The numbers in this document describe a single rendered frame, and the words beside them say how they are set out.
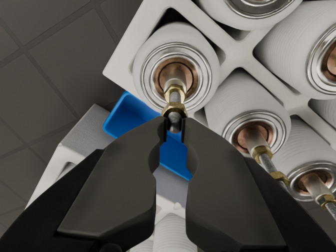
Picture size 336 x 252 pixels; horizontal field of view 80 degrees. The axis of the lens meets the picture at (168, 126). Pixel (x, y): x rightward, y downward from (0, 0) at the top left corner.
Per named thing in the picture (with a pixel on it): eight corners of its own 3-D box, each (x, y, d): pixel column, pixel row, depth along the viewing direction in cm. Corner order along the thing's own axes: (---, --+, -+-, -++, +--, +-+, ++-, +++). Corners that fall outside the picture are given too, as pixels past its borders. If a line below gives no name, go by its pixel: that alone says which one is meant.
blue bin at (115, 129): (115, 104, 51) (99, 129, 41) (138, 70, 46) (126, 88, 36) (205, 161, 59) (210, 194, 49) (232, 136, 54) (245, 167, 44)
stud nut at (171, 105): (158, 105, 15) (157, 110, 14) (181, 97, 14) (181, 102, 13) (168, 127, 15) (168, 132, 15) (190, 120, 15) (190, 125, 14)
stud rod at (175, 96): (168, 84, 19) (164, 123, 13) (178, 80, 19) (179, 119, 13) (172, 93, 20) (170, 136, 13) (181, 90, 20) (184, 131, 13)
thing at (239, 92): (205, 58, 38) (223, 95, 22) (256, 65, 38) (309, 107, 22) (195, 105, 43) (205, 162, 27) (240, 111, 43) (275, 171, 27)
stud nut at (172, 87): (162, 87, 18) (161, 90, 17) (180, 80, 17) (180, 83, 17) (170, 106, 19) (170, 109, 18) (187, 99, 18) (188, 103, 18)
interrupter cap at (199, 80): (129, 54, 21) (128, 55, 20) (202, 30, 19) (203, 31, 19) (154, 117, 24) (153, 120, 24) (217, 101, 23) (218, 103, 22)
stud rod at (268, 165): (253, 139, 23) (282, 192, 17) (261, 141, 23) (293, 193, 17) (250, 146, 24) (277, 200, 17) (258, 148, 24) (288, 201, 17)
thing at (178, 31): (143, 29, 36) (115, 47, 20) (197, 11, 34) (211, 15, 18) (160, 80, 40) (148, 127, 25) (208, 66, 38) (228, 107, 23)
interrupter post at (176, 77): (161, 71, 21) (159, 81, 19) (183, 64, 21) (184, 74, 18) (168, 92, 22) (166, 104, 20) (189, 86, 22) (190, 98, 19)
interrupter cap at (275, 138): (230, 104, 23) (231, 106, 22) (295, 112, 23) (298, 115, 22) (214, 155, 27) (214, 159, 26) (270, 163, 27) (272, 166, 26)
